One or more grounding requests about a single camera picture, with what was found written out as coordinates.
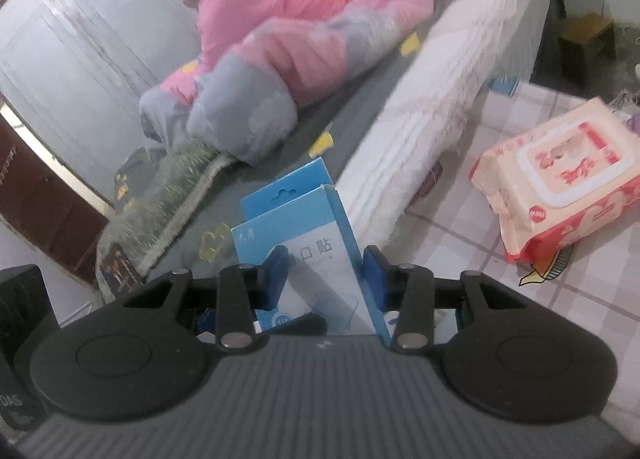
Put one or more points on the white wardrobe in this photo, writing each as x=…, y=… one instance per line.
x=75, y=39

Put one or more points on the small wooden stool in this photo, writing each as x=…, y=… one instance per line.
x=585, y=34

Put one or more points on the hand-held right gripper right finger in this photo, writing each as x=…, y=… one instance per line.
x=376, y=276

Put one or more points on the pink and grey quilt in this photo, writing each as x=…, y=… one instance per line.
x=300, y=39

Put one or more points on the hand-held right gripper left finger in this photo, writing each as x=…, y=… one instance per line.
x=274, y=279

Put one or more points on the green fuzzy blanket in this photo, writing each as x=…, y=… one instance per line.
x=165, y=199

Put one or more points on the pink wet wipes packet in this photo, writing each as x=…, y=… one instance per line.
x=565, y=174

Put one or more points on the blue cardboard plaster box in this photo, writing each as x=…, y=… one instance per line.
x=310, y=259

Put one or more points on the white fringed blanket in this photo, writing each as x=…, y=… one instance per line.
x=450, y=89

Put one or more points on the pink checked sheet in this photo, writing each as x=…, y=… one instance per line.
x=450, y=249

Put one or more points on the brown wooden door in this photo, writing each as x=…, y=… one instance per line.
x=40, y=199

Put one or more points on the grey printed bedsheet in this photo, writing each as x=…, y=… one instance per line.
x=360, y=104

